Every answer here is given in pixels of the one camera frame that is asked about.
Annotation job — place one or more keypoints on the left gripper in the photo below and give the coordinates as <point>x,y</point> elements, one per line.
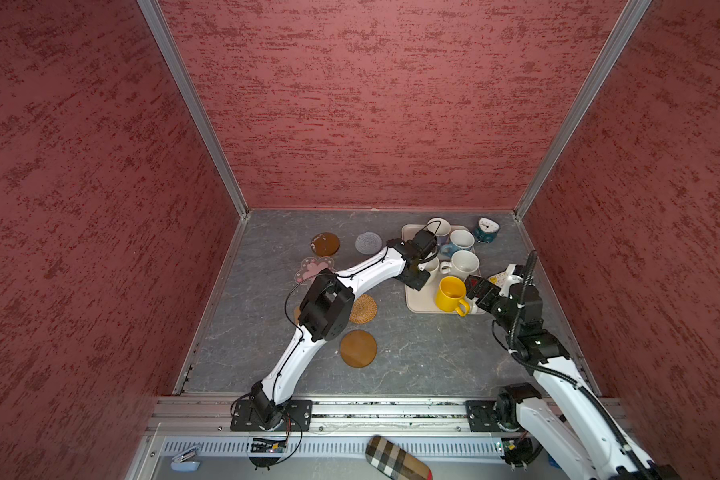
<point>417,284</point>

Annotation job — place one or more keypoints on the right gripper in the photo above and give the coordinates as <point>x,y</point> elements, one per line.
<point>490,290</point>

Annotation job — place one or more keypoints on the grey woven round coaster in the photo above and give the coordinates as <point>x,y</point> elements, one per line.
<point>369,243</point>

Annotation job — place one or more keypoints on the yellow mug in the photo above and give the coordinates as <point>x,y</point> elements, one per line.
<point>451,296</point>

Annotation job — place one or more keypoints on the rattan round coaster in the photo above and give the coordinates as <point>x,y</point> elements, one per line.
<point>364,310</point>

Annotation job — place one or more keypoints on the dark amber round coaster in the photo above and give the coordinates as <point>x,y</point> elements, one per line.
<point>325,244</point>

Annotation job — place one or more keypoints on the pink flower coaster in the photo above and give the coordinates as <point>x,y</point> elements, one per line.
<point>311,267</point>

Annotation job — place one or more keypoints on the brown wooden round coaster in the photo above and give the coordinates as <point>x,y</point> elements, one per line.
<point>358,349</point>

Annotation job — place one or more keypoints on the white mug with handle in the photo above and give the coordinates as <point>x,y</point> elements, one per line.
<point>432,267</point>

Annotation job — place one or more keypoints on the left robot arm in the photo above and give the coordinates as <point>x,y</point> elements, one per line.
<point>325,312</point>

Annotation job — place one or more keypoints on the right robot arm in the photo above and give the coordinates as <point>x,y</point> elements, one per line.
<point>559,411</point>

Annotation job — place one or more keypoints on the white mug back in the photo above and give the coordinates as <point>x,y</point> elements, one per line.
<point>440,228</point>

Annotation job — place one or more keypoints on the white blue mug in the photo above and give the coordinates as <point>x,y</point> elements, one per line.
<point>459,240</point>

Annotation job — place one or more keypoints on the white mug middle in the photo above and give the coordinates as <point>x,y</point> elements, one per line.
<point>462,264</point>

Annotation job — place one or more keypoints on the beige tray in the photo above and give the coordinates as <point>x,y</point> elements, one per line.
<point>423,301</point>

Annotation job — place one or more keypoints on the teal cat mug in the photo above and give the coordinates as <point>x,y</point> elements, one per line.
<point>486,230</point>

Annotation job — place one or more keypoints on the plaid case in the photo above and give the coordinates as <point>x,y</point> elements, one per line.
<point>395,462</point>

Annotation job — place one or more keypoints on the small stapler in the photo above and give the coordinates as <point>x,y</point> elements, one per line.
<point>186,461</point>

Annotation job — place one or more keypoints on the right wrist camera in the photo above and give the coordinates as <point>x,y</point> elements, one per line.
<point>515,274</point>

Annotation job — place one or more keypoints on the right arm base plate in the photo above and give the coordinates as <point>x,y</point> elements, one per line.
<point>483,417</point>

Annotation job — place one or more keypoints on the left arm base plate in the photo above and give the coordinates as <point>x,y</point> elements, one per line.
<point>246,416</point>

